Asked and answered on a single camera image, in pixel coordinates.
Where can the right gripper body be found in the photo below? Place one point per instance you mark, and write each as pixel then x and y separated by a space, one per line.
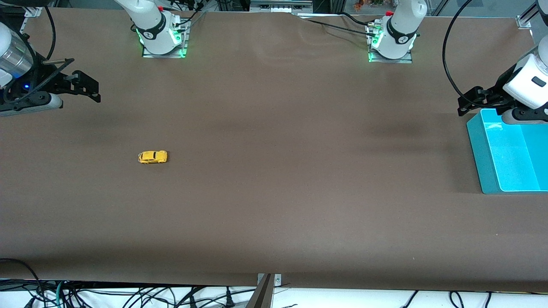
pixel 43 80

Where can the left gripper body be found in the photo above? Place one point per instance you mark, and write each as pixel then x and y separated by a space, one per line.
pixel 492 95

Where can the yellow beetle toy car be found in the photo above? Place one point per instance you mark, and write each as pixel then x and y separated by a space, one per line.
pixel 153 157

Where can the teal plastic bin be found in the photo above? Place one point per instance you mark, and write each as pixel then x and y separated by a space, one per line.
pixel 513 171

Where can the orange background object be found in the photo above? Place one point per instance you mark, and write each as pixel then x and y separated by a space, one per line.
pixel 358 5

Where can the brown table cover sheet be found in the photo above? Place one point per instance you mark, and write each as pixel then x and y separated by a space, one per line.
pixel 274 171

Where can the grey power strip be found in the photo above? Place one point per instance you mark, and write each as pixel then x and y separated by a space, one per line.
pixel 280 6

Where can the metal corner bracket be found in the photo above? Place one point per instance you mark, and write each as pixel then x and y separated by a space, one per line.
pixel 523 22
pixel 33 11

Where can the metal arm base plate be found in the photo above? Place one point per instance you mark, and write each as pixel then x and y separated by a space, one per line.
pixel 165 55
pixel 391 61

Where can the small metal edge bracket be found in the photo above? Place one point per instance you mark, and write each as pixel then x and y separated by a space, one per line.
pixel 278 280

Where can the dark camera mount beam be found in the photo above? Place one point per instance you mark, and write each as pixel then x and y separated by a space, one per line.
pixel 261 297

